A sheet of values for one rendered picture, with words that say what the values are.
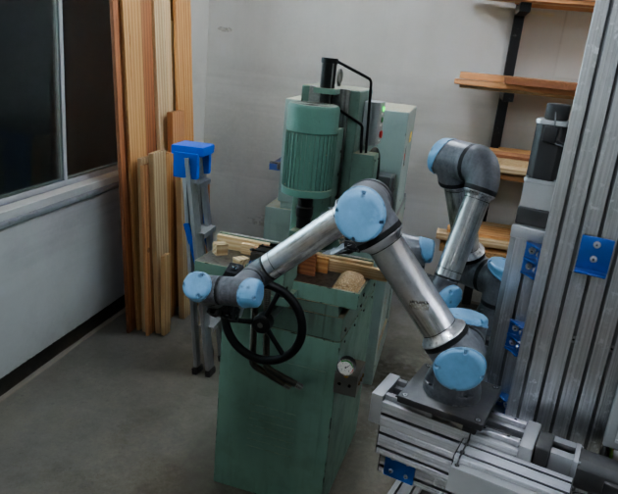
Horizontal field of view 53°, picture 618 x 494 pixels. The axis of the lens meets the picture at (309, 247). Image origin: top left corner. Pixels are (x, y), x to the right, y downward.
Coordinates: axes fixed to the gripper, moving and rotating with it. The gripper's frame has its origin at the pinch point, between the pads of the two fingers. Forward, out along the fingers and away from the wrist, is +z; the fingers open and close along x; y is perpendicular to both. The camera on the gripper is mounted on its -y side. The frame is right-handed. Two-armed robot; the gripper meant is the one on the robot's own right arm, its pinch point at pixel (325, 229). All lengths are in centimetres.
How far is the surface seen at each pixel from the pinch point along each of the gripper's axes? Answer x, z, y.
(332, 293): 21.2, -5.0, -1.0
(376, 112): -38, -3, -41
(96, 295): 84, 151, -95
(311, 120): -33.6, 10.5, -5.5
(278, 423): 76, 9, -4
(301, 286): 21.1, 5.7, -1.0
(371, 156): -22.4, -5.5, -31.8
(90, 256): 59, 151, -88
